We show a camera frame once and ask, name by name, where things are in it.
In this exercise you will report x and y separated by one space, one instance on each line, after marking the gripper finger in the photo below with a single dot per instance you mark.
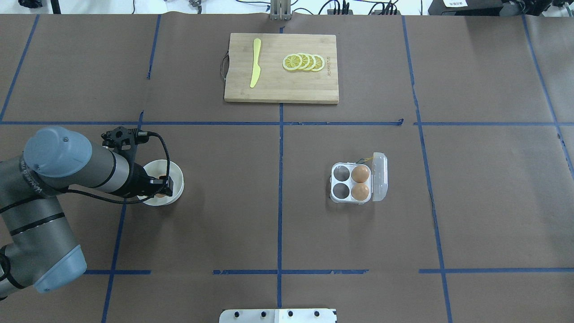
166 191
164 181

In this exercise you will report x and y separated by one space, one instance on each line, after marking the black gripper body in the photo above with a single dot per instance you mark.
136 179

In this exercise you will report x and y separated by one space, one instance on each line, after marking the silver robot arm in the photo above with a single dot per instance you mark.
44 253

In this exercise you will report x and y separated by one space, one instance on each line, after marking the clear plastic egg box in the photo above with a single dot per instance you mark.
341 182

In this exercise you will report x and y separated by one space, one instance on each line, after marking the black computer box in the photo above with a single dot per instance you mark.
465 8

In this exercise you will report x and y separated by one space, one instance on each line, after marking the white round bowl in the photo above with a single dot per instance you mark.
161 168

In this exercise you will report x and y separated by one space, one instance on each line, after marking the wooden cutting board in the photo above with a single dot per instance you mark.
277 85

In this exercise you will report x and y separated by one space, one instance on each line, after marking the yellow plastic knife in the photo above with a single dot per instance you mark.
256 69

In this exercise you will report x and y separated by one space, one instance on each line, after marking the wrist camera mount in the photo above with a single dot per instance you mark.
124 141

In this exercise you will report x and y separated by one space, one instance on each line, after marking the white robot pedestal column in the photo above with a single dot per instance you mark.
293 315

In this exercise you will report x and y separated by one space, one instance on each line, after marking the aluminium frame post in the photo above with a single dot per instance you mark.
280 10

